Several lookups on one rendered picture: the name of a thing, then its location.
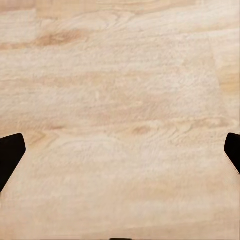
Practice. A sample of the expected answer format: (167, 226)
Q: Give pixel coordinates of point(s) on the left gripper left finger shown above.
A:
(12, 150)

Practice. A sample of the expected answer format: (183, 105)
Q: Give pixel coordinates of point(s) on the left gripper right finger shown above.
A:
(232, 149)

